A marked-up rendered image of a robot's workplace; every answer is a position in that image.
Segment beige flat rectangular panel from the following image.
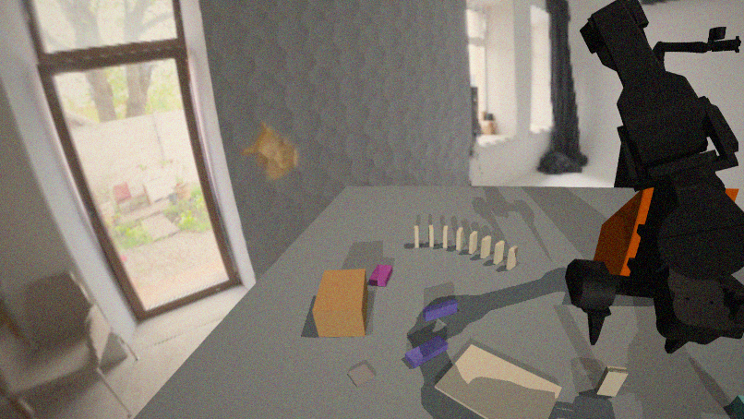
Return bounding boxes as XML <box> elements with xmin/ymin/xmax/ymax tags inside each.
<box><xmin>435</xmin><ymin>345</ymin><xmax>561</xmax><ymax>419</ymax></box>

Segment magenta rectangular block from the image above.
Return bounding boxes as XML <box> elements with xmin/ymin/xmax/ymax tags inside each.
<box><xmin>369</xmin><ymin>264</ymin><xmax>393</xmax><ymax>287</ymax></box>

